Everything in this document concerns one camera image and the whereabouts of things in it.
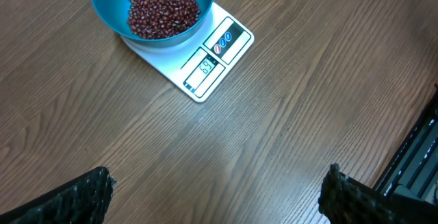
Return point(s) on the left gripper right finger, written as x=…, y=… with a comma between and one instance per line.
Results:
x=344, y=200

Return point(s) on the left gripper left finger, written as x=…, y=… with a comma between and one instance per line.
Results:
x=85, y=199

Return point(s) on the white digital kitchen scale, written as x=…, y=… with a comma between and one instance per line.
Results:
x=199, y=64

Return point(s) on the blue metal bowl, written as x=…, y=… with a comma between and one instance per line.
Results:
x=109, y=8

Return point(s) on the red beans in bowl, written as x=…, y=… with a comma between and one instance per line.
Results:
x=158, y=19

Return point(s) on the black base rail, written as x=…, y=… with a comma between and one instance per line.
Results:
x=412, y=171

